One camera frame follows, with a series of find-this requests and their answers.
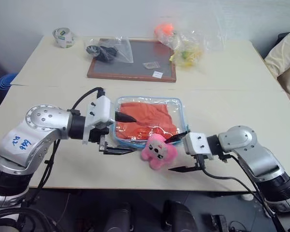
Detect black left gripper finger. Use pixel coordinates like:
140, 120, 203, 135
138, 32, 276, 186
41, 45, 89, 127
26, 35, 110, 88
114, 111, 138, 123
102, 146, 136, 156

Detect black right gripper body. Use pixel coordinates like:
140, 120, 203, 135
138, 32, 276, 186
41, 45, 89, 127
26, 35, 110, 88
193, 154, 207, 170

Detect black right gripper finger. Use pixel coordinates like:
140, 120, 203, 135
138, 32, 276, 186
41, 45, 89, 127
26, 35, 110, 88
164, 131, 190, 143
168, 165, 199, 173

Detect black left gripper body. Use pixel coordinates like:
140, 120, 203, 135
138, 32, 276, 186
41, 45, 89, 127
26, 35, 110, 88
88, 124, 112, 153

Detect orange cloth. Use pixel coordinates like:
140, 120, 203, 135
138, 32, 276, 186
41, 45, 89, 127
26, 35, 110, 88
116, 102, 180, 141

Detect clear blue-trimmed plastic pouch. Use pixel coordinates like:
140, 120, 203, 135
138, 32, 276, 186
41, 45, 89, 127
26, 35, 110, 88
110, 96, 190, 149

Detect pink plush toy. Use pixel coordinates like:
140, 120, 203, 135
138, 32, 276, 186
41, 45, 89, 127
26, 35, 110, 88
141, 133, 179, 172

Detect dark rounded shape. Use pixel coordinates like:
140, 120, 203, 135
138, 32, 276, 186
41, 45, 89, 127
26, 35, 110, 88
103, 202, 134, 232
161, 200, 199, 232

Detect small clear packet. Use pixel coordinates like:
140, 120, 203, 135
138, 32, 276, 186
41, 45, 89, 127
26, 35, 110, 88
143, 61, 160, 70

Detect small black box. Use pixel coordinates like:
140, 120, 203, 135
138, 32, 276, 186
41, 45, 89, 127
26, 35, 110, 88
211, 213, 230, 232

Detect clear bag with black items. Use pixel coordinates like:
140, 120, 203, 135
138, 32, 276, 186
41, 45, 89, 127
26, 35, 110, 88
83, 36, 134, 64

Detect black items in bag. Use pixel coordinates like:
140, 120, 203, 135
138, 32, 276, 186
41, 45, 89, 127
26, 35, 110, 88
86, 43, 119, 61

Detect clear bag with yellow items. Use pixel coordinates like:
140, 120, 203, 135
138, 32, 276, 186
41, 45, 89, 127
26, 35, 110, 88
156, 16, 228, 69

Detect orange toy in bag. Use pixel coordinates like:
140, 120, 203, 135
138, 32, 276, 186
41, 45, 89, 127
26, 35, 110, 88
154, 22, 174, 37

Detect roll of printed clear tape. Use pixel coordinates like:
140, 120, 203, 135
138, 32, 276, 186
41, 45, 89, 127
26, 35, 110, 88
52, 27, 77, 49

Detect blue stacked stools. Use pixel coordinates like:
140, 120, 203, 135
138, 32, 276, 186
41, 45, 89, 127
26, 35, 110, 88
0, 72, 19, 90

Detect person in beige shirt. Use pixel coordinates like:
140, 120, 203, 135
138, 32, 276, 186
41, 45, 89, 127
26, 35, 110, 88
264, 26, 290, 112

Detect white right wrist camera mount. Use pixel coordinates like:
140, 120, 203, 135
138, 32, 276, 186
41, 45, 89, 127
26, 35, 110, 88
182, 131, 215, 161

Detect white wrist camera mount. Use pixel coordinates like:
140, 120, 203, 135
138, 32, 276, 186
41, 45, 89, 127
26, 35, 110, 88
82, 96, 116, 146
182, 131, 215, 161

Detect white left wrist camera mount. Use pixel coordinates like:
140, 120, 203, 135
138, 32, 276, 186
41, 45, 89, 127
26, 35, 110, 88
82, 96, 116, 146

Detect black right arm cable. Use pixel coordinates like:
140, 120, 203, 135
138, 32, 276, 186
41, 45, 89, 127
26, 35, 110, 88
198, 154, 287, 232

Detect grey board with wooden frame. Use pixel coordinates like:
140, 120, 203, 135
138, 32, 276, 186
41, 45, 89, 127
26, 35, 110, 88
87, 38, 177, 84

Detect black cable bundle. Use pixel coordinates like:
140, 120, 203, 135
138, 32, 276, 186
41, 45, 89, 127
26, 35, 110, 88
0, 207, 55, 232

